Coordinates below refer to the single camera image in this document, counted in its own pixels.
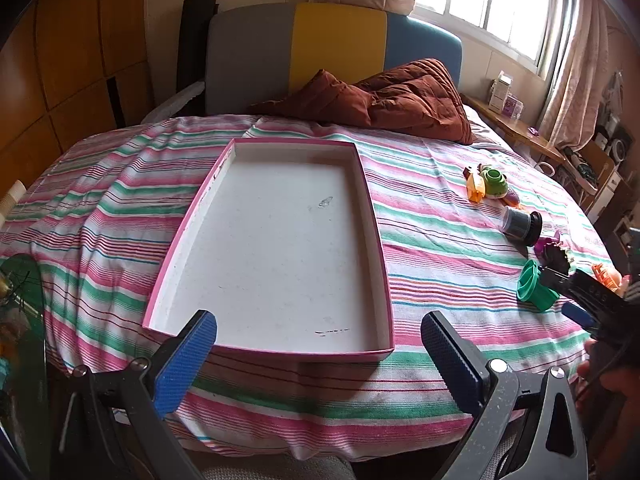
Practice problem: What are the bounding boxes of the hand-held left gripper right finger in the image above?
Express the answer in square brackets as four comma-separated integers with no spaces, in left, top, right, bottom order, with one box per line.
[421,311,587,480]

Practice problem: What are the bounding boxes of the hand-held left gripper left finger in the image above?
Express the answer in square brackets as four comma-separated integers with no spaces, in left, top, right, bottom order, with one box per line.
[60,309,218,480]

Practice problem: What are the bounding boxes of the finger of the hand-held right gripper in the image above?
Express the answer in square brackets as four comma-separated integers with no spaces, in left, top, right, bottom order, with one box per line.
[542,266,581,293]
[561,301,598,332]

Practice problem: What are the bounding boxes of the dark brown flower toy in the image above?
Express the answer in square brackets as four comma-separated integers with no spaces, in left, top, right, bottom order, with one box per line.
[542,245,573,273]

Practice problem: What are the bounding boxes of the orange cube block toy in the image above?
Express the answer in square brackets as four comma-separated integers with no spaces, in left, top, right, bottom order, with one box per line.
[591,264,628,293]

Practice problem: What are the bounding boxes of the green boot-shaped toy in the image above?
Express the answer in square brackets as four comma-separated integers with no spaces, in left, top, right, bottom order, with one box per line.
[516,259,558,311]

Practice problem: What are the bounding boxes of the purple dome toy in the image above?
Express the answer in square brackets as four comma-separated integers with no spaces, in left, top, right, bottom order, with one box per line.
[534,234,563,257]

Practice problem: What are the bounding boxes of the grey jar black lid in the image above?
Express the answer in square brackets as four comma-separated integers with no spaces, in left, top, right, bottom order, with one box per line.
[501,206,543,246]

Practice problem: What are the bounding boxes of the pink shallow cardboard tray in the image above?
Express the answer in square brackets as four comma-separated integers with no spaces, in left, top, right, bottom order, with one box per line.
[142,137,396,363]

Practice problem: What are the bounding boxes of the person's right hand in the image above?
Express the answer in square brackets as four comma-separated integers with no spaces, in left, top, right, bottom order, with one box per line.
[575,340,640,433]

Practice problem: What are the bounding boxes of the green round toy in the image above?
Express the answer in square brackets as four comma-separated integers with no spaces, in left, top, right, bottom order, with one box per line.
[479,165,512,202]

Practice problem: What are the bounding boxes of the striped pink green bedsheet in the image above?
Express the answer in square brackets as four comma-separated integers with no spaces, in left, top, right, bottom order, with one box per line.
[0,114,626,463]

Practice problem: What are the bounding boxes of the cardboard box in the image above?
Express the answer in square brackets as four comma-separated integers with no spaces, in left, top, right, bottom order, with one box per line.
[580,137,621,211]

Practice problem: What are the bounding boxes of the wooden side shelf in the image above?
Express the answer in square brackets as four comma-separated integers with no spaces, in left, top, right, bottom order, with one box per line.
[462,94,566,163]

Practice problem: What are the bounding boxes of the glass table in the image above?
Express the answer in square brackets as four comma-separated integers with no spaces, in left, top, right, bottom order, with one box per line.
[0,254,53,466]

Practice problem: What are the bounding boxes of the white carton box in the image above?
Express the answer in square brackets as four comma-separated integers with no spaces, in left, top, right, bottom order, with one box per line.
[489,71,516,113]

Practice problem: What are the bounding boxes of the beige striped side curtain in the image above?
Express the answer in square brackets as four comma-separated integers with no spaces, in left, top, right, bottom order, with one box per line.
[537,0,608,146]

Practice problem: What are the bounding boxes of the brown quilted blanket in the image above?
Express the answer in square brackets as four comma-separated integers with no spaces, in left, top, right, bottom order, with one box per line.
[248,58,475,146]

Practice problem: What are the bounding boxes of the white paper roll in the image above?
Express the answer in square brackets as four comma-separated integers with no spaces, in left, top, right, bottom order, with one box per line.
[0,180,27,218]

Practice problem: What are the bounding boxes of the window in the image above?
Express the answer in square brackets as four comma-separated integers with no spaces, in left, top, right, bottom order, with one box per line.
[412,0,566,78]

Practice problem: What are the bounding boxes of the wooden wardrobe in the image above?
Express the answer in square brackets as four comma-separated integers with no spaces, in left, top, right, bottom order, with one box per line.
[0,0,156,196]

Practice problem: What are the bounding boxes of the grey yellow blue headboard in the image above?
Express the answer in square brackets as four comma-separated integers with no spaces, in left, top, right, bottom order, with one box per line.
[204,1,463,117]

